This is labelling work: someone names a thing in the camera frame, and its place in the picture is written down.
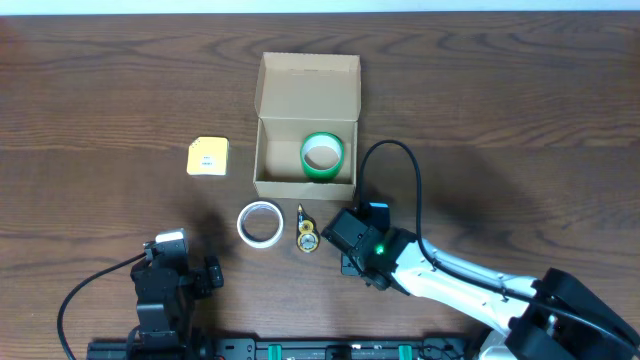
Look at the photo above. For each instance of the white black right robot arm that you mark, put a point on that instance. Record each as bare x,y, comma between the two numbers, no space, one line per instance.
555,317

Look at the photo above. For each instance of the yellow sticky note pad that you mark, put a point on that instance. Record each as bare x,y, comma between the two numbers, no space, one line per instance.
208,156

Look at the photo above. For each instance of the brown cardboard box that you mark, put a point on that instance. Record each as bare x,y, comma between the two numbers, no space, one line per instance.
297,95

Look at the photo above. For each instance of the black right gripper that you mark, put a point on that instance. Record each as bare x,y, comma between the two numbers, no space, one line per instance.
348,267

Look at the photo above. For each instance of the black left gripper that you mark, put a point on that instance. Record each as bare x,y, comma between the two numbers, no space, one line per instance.
153,261

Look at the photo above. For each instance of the black aluminium mounting rail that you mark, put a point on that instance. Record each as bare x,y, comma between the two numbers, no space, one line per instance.
439,348

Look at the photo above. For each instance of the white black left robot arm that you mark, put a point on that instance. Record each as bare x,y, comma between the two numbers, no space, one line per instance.
169,333

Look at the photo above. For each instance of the green tape roll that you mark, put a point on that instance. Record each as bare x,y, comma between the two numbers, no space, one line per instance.
322,156

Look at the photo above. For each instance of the white tape roll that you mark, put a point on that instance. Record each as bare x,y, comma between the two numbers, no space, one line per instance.
260,224

